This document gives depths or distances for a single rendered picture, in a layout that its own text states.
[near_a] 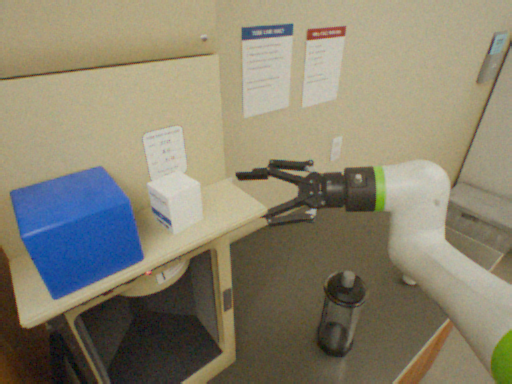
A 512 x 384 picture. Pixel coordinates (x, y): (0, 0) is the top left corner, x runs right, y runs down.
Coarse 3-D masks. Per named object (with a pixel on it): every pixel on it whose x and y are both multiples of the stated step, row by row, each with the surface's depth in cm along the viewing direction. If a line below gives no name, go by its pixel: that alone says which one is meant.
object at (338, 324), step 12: (336, 300) 75; (360, 300) 75; (324, 312) 82; (336, 312) 78; (348, 312) 77; (324, 324) 84; (336, 324) 80; (348, 324) 79; (324, 336) 85; (336, 336) 82; (348, 336) 82; (336, 348) 85
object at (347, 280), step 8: (344, 272) 77; (352, 272) 77; (328, 280) 80; (336, 280) 78; (344, 280) 76; (352, 280) 75; (360, 280) 78; (328, 288) 78; (336, 288) 76; (344, 288) 76; (352, 288) 76; (360, 288) 76; (336, 296) 76; (344, 296) 75; (352, 296) 75; (360, 296) 75
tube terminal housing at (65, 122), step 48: (0, 96) 32; (48, 96) 34; (96, 96) 37; (144, 96) 41; (192, 96) 45; (0, 144) 33; (48, 144) 36; (96, 144) 39; (192, 144) 48; (0, 192) 35; (144, 192) 46; (0, 240) 37
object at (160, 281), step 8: (184, 264) 63; (168, 272) 59; (176, 272) 61; (152, 280) 58; (160, 280) 58; (168, 280) 59; (176, 280) 60; (136, 288) 57; (144, 288) 57; (152, 288) 58; (160, 288) 59
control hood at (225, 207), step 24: (216, 192) 51; (240, 192) 51; (144, 216) 46; (216, 216) 46; (240, 216) 46; (144, 240) 41; (168, 240) 41; (192, 240) 41; (24, 264) 38; (144, 264) 38; (24, 288) 35; (96, 288) 35; (24, 312) 32; (48, 312) 32
